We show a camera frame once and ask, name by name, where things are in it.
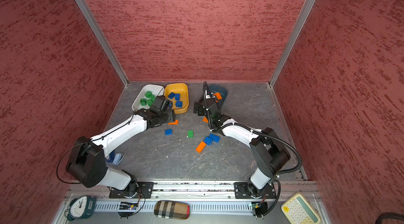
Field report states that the green lego cluster top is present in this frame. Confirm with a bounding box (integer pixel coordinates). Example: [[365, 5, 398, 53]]
[[140, 98, 147, 106]]

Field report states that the green lego small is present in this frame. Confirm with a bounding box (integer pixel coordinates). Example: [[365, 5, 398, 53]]
[[187, 130, 194, 138]]

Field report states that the blue lego pair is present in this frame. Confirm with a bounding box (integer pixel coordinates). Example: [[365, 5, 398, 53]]
[[203, 133, 220, 146]]

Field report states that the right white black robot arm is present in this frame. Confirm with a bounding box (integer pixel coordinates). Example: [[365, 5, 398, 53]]
[[194, 88, 290, 198]]

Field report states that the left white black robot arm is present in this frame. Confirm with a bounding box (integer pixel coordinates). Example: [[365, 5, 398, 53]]
[[66, 96, 175, 197]]

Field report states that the teal rectangular container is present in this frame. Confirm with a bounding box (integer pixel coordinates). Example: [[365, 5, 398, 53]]
[[208, 85, 228, 109]]

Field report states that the white rectangular container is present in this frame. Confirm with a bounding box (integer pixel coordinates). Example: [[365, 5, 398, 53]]
[[132, 84, 165, 111]]

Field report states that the yellow rectangular container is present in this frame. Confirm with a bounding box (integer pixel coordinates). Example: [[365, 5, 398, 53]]
[[164, 83, 189, 114]]

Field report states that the light blue small object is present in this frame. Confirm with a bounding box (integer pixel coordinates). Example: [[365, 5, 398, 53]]
[[113, 152, 125, 166]]

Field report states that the blue stapler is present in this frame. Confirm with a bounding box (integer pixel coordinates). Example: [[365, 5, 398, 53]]
[[105, 150, 115, 164]]

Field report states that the plaid fabric pouch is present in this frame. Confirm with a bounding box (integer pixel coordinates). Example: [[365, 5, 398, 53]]
[[154, 200, 190, 220]]

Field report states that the green analog clock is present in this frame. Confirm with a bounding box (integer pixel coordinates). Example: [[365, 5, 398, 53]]
[[66, 195, 96, 221]]

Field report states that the yellow green calculator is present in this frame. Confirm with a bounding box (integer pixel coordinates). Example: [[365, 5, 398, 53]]
[[281, 193, 322, 224]]

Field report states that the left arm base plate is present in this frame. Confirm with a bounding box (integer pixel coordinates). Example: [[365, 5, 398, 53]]
[[109, 181, 154, 199]]

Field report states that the black corrugated cable hose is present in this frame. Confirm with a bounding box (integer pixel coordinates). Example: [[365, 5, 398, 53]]
[[202, 81, 303, 217]]

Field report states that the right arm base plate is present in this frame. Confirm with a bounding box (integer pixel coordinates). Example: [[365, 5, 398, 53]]
[[234, 182, 276, 200]]

